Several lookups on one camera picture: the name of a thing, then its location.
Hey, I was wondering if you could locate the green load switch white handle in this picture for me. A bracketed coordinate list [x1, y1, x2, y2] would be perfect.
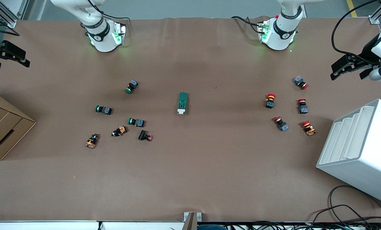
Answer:
[177, 92, 188, 116]

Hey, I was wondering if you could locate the brown cardboard box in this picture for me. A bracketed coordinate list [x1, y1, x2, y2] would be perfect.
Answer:
[0, 90, 37, 161]

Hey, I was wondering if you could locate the red emergency button orange block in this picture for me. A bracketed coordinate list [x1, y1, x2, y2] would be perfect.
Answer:
[301, 120, 316, 136]

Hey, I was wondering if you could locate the white stepped plastic rack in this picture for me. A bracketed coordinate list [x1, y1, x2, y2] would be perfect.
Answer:
[316, 99, 381, 206]

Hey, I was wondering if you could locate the red emergency button black block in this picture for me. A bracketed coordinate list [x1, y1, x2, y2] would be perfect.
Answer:
[265, 93, 276, 109]

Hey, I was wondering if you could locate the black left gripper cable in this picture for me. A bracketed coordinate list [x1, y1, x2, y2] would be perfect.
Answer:
[331, 0, 381, 59]

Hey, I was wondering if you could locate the black right arm base cable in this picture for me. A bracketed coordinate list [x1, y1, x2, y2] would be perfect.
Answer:
[88, 0, 132, 21]

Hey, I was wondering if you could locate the black arm base cable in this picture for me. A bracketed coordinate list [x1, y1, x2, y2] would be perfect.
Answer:
[230, 15, 265, 34]
[88, 0, 132, 21]

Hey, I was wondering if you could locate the black left arm base cable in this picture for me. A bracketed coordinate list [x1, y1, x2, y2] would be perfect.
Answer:
[230, 15, 265, 34]

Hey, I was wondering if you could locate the black looping cable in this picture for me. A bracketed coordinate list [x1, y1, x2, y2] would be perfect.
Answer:
[328, 185, 381, 225]

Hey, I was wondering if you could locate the black switch with pink end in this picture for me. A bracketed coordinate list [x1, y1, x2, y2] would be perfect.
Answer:
[138, 130, 153, 142]

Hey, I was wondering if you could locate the white table edge rail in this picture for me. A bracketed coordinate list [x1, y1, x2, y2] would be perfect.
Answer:
[0, 220, 185, 230]

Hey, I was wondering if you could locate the black cable along table edge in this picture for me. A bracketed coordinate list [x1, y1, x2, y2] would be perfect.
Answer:
[206, 220, 381, 230]

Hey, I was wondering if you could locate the metal table edge bracket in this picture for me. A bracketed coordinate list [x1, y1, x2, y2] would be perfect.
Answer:
[182, 211, 202, 230]

